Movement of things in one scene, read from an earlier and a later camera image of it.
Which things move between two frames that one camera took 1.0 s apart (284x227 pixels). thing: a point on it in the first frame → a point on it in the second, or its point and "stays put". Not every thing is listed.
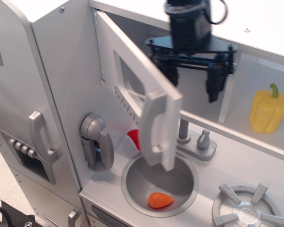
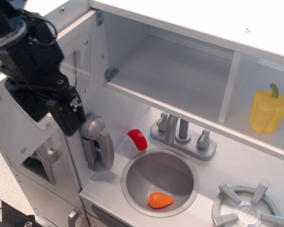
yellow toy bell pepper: x=269 y=110 stays put
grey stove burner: x=246 y=205 stays put
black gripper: x=192 y=44 → x=32 y=70
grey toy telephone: x=97 y=144 stays put
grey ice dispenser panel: x=26 y=156 → x=41 y=163
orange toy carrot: x=156 y=200 stays put
